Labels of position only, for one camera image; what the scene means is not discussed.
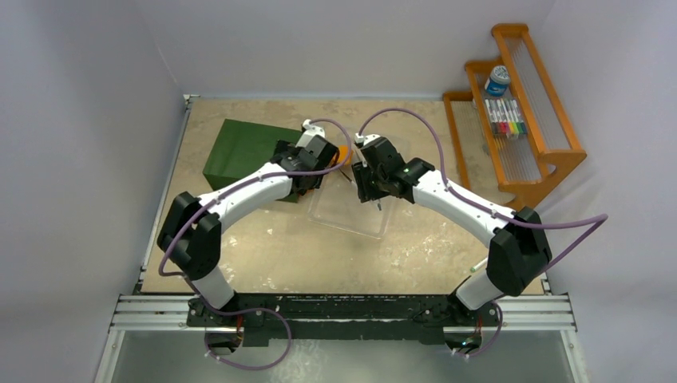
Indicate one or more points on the coloured marker set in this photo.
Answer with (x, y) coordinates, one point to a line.
(505, 118)

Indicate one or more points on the clear plastic tray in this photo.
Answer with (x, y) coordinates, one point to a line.
(336, 204)

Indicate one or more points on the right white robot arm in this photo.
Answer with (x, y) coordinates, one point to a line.
(518, 249)

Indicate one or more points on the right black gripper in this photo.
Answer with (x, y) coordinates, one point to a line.
(362, 183)

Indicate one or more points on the aluminium frame rail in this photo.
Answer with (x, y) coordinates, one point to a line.
(169, 312)

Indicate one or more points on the blue white jar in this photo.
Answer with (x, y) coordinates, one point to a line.
(497, 81)

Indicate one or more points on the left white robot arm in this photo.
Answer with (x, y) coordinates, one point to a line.
(190, 235)

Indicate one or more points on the orange wooden shelf rack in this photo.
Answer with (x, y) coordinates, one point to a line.
(526, 169)

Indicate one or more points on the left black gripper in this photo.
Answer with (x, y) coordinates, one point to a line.
(284, 147)

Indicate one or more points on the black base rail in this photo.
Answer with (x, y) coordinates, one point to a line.
(430, 319)

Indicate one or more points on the metal tongs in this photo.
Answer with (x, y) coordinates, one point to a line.
(373, 203)

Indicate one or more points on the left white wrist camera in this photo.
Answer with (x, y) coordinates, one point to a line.
(309, 131)

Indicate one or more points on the green paper bag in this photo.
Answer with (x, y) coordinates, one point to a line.
(241, 148)

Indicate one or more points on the green white marker pen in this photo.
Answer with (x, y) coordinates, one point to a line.
(479, 265)

